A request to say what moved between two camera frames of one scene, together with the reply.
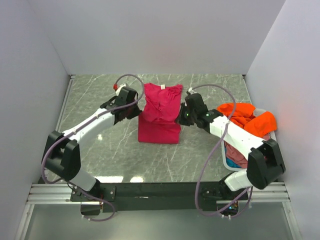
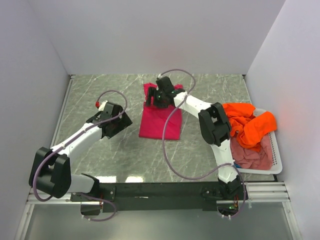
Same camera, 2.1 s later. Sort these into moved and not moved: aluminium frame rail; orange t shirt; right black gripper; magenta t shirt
Moved: right black gripper; magenta t shirt
Not moved: orange t shirt; aluminium frame rail
